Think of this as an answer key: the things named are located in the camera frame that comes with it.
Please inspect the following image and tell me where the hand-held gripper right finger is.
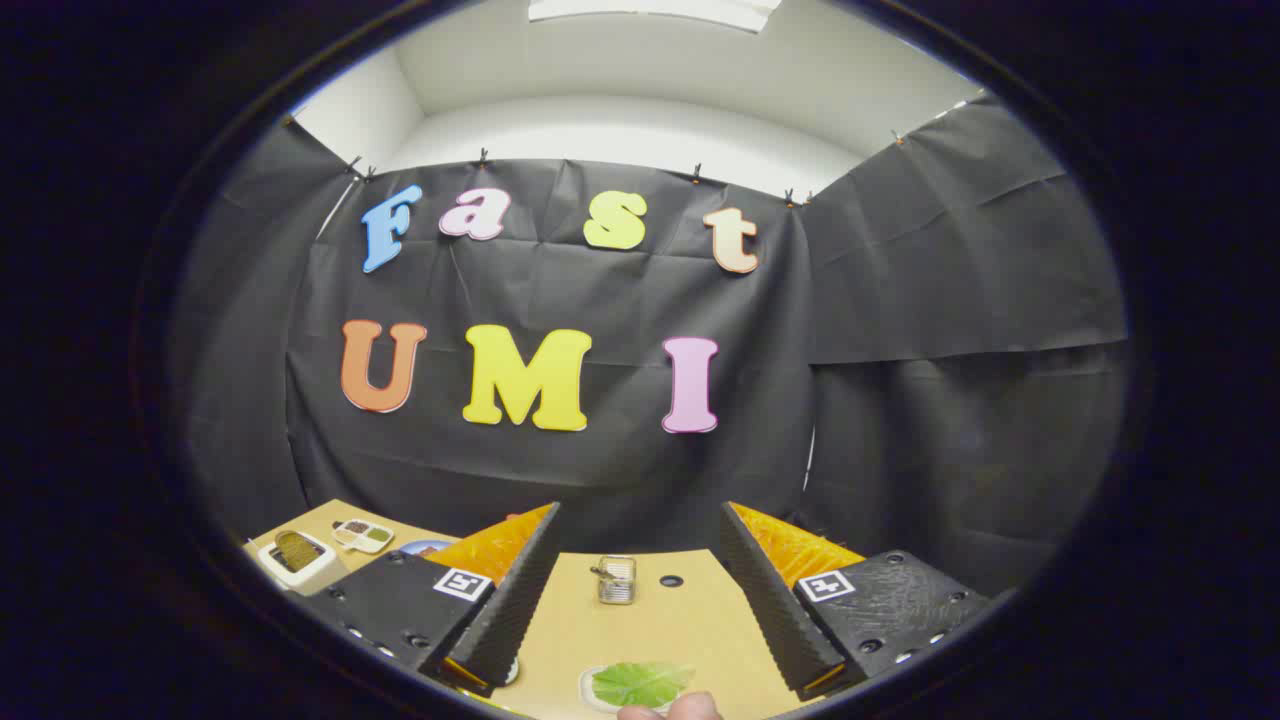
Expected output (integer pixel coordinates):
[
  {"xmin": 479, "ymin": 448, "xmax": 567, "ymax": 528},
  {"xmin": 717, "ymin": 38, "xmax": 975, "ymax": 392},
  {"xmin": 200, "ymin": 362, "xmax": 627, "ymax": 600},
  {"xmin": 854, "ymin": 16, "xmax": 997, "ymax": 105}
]
[{"xmin": 718, "ymin": 501, "xmax": 993, "ymax": 701}]

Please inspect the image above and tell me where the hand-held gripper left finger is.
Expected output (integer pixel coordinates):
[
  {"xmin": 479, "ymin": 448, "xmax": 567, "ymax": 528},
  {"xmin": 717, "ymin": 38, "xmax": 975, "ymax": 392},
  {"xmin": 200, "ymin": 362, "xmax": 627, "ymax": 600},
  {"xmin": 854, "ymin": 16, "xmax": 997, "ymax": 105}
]
[{"xmin": 298, "ymin": 502, "xmax": 563, "ymax": 699}]

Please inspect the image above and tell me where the brown toast slice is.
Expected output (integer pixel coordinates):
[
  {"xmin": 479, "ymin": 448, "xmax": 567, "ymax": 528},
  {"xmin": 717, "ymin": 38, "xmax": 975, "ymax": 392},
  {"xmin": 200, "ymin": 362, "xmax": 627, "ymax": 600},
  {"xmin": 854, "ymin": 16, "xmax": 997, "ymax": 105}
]
[{"xmin": 275, "ymin": 532, "xmax": 323, "ymax": 573}]

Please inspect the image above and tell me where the white plate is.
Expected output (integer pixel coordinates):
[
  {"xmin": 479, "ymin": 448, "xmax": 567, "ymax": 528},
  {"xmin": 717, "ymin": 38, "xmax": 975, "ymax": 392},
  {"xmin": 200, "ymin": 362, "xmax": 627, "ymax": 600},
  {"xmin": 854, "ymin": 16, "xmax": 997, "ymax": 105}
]
[{"xmin": 580, "ymin": 664, "xmax": 701, "ymax": 716}]

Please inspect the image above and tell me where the black backdrop cloth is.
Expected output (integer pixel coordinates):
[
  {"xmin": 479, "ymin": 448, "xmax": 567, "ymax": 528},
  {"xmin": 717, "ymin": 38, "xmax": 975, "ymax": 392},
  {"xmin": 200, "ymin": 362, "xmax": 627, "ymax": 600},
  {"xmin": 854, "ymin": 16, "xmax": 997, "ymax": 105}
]
[{"xmin": 170, "ymin": 95, "xmax": 1131, "ymax": 601}]

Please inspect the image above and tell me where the white divided seasoning tray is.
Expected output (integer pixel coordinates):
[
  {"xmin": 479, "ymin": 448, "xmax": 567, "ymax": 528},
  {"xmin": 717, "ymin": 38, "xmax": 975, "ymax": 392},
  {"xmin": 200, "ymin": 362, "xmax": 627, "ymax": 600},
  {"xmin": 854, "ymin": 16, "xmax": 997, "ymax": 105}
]
[{"xmin": 332, "ymin": 519, "xmax": 395, "ymax": 554}]

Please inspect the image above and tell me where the white toaster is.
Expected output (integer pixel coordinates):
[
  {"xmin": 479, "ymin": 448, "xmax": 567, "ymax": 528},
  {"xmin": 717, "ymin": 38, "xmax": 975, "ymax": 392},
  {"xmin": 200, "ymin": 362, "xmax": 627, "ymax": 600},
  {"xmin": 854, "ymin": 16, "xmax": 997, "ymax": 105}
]
[{"xmin": 258, "ymin": 530, "xmax": 338, "ymax": 596}]

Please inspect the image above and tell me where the ceiling light panel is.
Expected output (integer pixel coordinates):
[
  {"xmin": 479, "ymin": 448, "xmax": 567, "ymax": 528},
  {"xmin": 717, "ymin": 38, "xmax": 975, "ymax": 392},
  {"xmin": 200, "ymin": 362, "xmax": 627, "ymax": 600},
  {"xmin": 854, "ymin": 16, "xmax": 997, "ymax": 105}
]
[{"xmin": 528, "ymin": 0, "xmax": 781, "ymax": 33}]

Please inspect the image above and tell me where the metal wire utensil holder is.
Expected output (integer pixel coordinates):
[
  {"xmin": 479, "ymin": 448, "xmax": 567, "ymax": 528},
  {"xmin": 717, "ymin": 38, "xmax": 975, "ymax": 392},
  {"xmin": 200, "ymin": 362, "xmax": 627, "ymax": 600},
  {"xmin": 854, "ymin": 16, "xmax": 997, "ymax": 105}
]
[{"xmin": 590, "ymin": 556, "xmax": 638, "ymax": 606}]

